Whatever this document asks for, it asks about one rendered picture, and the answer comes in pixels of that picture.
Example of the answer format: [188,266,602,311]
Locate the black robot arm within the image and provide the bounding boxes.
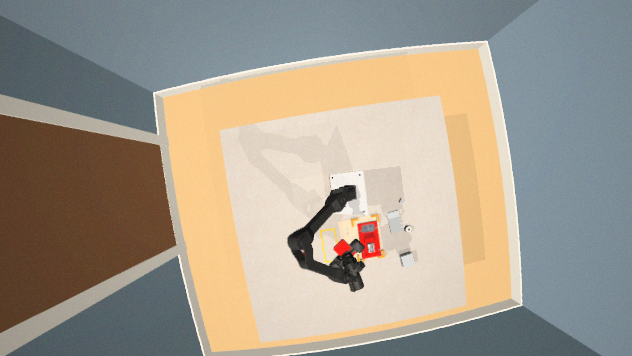
[287,185,365,292]

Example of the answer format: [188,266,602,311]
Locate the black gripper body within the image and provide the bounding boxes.
[329,239,365,269]

